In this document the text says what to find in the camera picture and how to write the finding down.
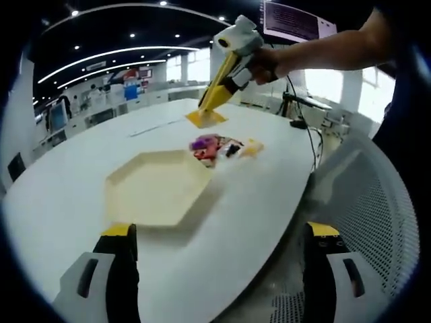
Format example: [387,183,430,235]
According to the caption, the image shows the black rectangular object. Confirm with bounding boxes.
[6,153,26,179]

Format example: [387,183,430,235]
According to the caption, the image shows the computer monitor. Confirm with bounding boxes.
[261,0,339,45]

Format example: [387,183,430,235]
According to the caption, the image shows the grey mesh office chair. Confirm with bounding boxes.
[269,129,424,323]

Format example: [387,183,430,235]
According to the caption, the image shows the white machine with cyan panel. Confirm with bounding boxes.
[49,100,68,131]

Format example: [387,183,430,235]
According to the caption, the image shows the person's right hand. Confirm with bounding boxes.
[251,46,291,87]

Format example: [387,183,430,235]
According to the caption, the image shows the black tripod stand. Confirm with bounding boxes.
[280,89,306,120]

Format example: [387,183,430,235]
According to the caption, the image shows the person's dark shirt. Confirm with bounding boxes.
[372,63,425,189]

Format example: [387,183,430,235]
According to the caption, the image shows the yellow food tongs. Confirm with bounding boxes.
[197,52,238,114]

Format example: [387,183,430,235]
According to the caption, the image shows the black cable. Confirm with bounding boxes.
[284,75,324,169]

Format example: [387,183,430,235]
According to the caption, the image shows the beige hexagonal container tray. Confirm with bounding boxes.
[104,150,213,230]

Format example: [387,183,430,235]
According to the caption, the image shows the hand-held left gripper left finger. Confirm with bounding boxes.
[50,223,141,323]

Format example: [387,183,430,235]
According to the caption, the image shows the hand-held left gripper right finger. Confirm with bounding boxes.
[302,221,383,323]

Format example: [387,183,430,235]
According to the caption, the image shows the long red food packet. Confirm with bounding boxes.
[193,147,220,166]

